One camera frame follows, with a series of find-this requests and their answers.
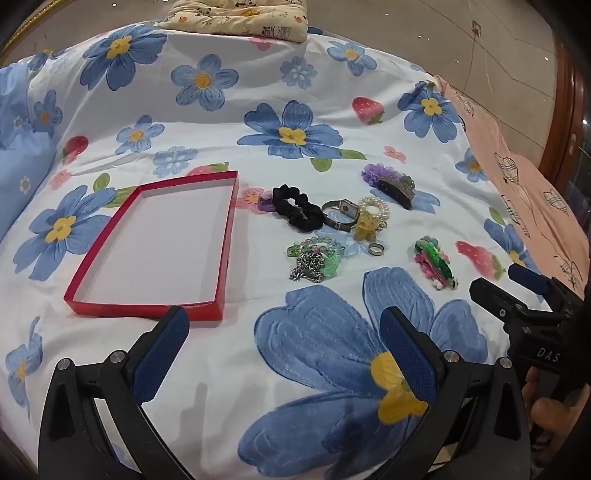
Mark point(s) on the wristwatch with metal band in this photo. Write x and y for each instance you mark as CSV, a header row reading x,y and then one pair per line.
x,y
346,207

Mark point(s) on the light blue pillow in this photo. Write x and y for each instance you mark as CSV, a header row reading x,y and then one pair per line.
x,y
18,161

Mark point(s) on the cream printed cushion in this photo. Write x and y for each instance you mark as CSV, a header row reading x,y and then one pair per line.
x,y
240,23

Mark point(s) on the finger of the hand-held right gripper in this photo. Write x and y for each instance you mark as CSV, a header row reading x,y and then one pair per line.
x,y
526,275
491,295

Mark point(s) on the black scrunchie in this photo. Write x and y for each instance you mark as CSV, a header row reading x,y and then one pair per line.
x,y
282,196

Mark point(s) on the pink printed blanket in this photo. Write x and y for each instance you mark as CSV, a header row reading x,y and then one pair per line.
x,y
508,152

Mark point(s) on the gold picture frame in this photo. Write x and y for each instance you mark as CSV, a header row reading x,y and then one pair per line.
x,y
28,26

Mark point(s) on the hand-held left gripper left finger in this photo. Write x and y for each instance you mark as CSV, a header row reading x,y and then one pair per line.
x,y
164,344

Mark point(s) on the person's right hand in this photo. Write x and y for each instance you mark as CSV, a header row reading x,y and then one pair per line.
x,y
551,417

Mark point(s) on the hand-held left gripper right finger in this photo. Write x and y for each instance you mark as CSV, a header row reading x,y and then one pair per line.
x,y
408,355

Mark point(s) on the yellow hair claw clip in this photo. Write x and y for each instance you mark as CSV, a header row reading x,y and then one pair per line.
x,y
364,227

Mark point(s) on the red shallow cardboard box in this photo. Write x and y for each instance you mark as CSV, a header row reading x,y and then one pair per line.
x,y
157,249

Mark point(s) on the purple scrunchie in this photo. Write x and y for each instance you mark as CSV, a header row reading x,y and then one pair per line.
x,y
374,174

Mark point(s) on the wooden furniture edge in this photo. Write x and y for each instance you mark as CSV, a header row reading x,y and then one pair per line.
x,y
568,115

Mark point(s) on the dark hair claw clip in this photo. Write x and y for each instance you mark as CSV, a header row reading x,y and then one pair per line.
x,y
397,191

